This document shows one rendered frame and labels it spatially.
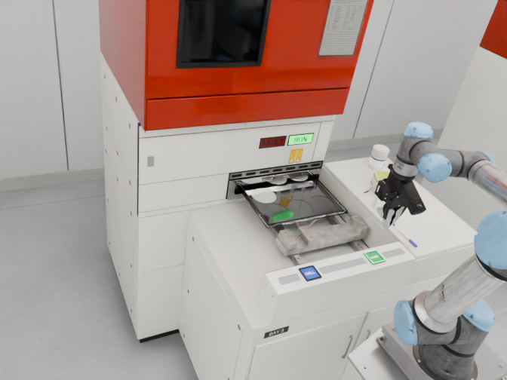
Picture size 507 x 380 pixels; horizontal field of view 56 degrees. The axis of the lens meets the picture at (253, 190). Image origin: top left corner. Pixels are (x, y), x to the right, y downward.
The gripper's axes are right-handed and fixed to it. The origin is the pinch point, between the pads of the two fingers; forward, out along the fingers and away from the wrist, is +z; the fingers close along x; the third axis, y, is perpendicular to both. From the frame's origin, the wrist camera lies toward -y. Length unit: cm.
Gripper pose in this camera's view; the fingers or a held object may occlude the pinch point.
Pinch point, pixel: (388, 226)
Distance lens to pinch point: 161.0
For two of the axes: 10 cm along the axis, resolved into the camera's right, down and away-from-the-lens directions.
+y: -4.2, -5.7, 7.1
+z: -1.4, 8.1, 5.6
